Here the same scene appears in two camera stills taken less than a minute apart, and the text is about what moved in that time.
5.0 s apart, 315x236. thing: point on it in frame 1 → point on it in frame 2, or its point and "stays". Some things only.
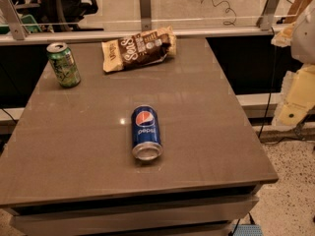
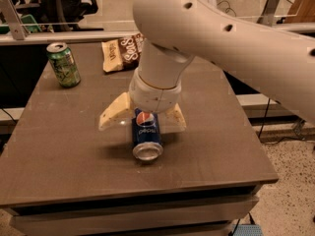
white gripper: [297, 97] → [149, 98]
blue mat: [248, 230] stays
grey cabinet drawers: [196, 211] stays
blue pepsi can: [146, 133] stays
